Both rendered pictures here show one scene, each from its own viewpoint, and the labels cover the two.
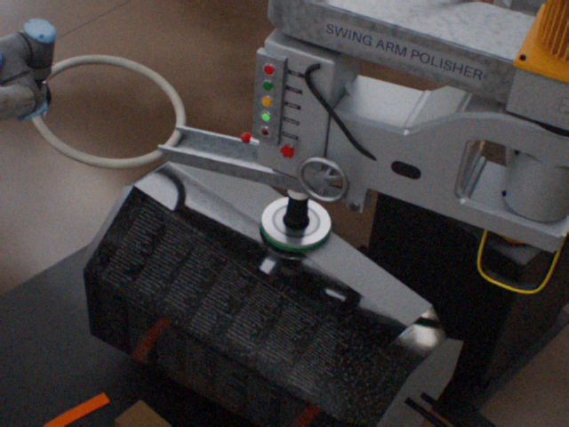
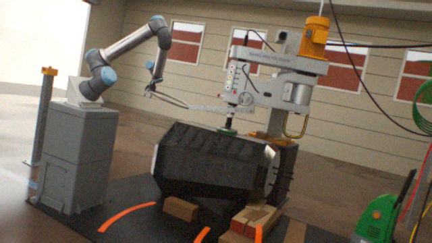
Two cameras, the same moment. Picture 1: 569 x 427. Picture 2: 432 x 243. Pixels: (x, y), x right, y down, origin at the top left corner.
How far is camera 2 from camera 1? 204 cm
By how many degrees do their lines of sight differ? 41
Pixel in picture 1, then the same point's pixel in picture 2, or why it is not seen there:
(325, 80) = (247, 69)
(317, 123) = (243, 83)
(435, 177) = (275, 95)
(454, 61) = (282, 58)
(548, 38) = (304, 50)
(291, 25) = (239, 54)
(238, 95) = not seen: hidden behind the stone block
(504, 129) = (294, 76)
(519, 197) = (298, 98)
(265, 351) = (229, 152)
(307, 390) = (245, 158)
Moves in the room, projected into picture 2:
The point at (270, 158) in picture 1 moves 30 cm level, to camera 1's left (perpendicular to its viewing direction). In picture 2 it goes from (227, 98) to (198, 92)
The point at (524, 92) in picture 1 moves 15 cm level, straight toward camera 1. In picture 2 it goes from (300, 63) to (304, 61)
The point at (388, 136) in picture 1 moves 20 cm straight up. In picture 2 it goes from (263, 84) to (267, 64)
